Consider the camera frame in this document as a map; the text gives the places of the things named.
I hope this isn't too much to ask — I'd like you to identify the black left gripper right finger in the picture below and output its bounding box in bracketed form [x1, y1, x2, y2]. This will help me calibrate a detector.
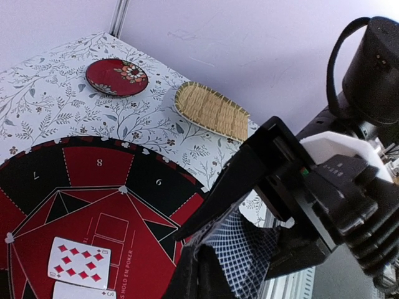
[198, 245, 236, 299]

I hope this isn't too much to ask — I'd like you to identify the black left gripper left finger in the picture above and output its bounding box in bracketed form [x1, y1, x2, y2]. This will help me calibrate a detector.
[165, 246, 198, 299]

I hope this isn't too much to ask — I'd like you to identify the round red black poker mat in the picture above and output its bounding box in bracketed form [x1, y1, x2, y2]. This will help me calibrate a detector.
[1, 137, 206, 298]

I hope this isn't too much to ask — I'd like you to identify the right aluminium frame post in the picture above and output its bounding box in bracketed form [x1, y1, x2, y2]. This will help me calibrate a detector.
[109, 0, 130, 38]

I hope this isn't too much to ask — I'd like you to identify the red floral round plate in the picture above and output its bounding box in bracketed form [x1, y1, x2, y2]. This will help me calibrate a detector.
[85, 59, 149, 97]

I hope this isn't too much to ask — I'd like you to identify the blue backed card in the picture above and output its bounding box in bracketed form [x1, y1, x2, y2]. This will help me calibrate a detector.
[206, 210, 280, 298]

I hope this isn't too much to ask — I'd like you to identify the woven bamboo tray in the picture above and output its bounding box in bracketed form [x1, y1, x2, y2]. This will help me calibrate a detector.
[174, 82, 249, 142]

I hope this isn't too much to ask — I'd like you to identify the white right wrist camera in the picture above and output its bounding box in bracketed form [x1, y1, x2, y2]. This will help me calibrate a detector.
[300, 131, 398, 277]

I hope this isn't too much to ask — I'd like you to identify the floral table cloth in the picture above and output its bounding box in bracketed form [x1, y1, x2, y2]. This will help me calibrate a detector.
[0, 31, 269, 228]

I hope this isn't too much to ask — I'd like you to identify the five of diamonds card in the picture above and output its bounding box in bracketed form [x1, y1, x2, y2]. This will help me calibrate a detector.
[52, 282, 117, 299]

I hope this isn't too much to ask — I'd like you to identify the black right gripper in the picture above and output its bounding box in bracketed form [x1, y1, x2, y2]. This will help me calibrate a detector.
[174, 116, 337, 279]

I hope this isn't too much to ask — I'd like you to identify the ten of diamonds card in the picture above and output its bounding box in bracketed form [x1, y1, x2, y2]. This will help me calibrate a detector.
[47, 237, 112, 290]

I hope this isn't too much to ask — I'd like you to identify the blue playing card deck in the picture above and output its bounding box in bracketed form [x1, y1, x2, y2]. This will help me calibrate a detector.
[186, 214, 231, 247]

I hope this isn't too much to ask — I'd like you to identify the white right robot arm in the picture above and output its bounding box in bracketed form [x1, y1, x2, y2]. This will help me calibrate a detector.
[175, 16, 398, 278]

